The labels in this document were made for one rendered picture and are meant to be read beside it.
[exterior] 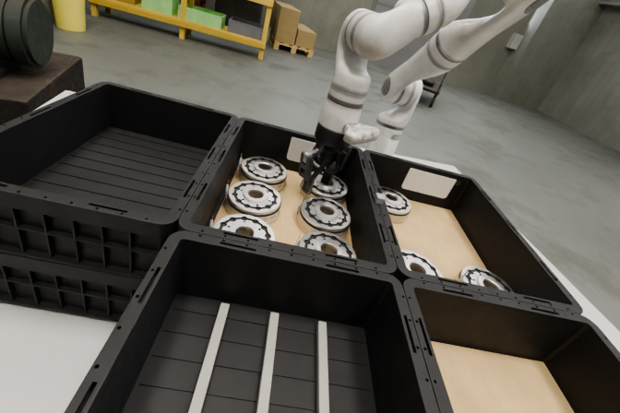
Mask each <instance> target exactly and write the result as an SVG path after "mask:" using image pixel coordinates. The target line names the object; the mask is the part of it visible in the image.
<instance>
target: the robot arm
mask: <svg viewBox="0 0 620 413"><path fill-rule="evenodd" d="M548 1H549V0H504V2H505V4H506V5H505V7H504V8H503V9H502V10H501V11H500V12H498V13H496V14H495V15H493V16H490V17H486V18H475V19H464V20H457V21H454V20H455V19H456V18H457V17H458V16H459V15H460V14H461V13H462V11H463V10H464V9H465V7H466V6H467V4H468V3H469V2H470V0H399V1H398V2H397V3H396V4H395V6H394V9H392V10H390V11H388V12H385V13H380V14H378V13H376V12H374V11H371V10H368V9H364V8H361V9H356V10H354V11H353V12H351V13H350V15H349V16H347V17H346V19H345V21H344V22H343V24H342V27H341V29H340V35H339V39H338V46H337V53H336V62H335V73H334V77H333V78H332V81H331V85H330V88H329V91H328V96H327V98H326V101H325V103H324V105H323V107H322V111H321V113H320V116H319V119H318V123H317V126H316V131H315V137H316V144H315V146H314V147H313V150H312V151H310V152H306V151H305V150H304V151H303V152H302V153H301V158H300V166H299V172H298V174H299V175H300V176H301V177H303V178H304V182H303V186H302V191H303V193H305V194H306V195H310V194H311V192H312V189H313V186H314V183H315V179H316V177H317V175H318V174H319V173H320V172H322V171H323V170H324V169H325V167H326V171H324V174H323V176H322V179H321V182H322V183H323V184H325V185H330V183H331V181H332V178H333V175H335V174H336V173H337V171H341V170H342V168H343V166H344V164H345V162H346V160H347V158H348V157H349V155H350V153H351V151H352V147H350V145H359V144H363V143H367V146H366V149H368V150H372V151H375V152H379V153H383V154H387V155H389V156H394V153H395V151H396V148H397V146H398V143H399V140H400V138H401V135H402V133H403V130H404V128H405V126H406V124H407V123H408V122H409V120H410V119H411V116H412V114H413V111H414V109H415V107H416V105H417V103H418V101H419V99H420V97H421V95H422V91H423V82H422V79H426V78H429V77H436V76H439V75H442V74H445V73H446V72H448V71H450V70H451V69H453V68H454V67H456V66H457V65H459V64H460V63H461V62H463V61H464V60H465V59H467V58H468V57H469V56H470V55H472V54H473V53H474V52H476V51H477V50H478V49H480V48H481V47H482V46H483V45H485V44H486V43H487V42H489V41H490V40H491V39H492V38H493V37H495V36H496V35H498V34H499V33H501V32H502V31H504V30H506V29H507V28H509V27H510V26H512V25H513V24H515V23H516V22H518V21H519V20H521V19H522V18H524V17H526V16H527V15H528V14H530V13H531V12H533V11H534V10H536V9H537V8H539V7H541V6H542V5H543V4H545V3H546V2H548ZM437 30H440V31H439V32H438V33H437V34H435V35H434V36H433V37H432V38H431V39H430V40H429V41H428V42H427V43H426V44H425V46H424V47H422V48H421V49H420V50H419V51H418V52H417V53H416V54H415V55H413V56H412V57H411V58H410V59H409V60H408V61H406V62H405V63H404V64H402V65H401V66H399V67H398V68H397V69H395V70H394V71H393V72H391V73H390V74H389V75H388V76H387V78H386V79H385V81H384V83H383V85H382V88H381V97H382V99H383V100H384V101H386V102H389V103H392V104H397V107H396V108H394V109H392V110H390V111H386V112H381V113H380V114H379V115H378V116H377V118H376V123H375V126H369V125H363V124H360V123H359V120H360V116H361V112H362V108H363V106H364V102H365V99H366V96H367V93H368V91H369V89H370V85H371V78H370V77H369V75H368V73H367V69H366V68H367V63H368V60H370V61H375V60H380V59H384V58H386V57H389V56H390V55H392V54H393V53H395V52H397V51H398V50H400V49H401V48H403V47H404V46H406V45H407V44H409V43H410V42H411V41H413V40H414V39H417V38H420V37H422V36H424V35H426V34H429V33H432V32H434V31H437ZM340 160H341V163H340ZM315 162H316V163H317V164H318V165H319V167H317V166H316V165H315ZM312 169H314V170H315V172H314V173H313V174H311V173H312Z"/></svg>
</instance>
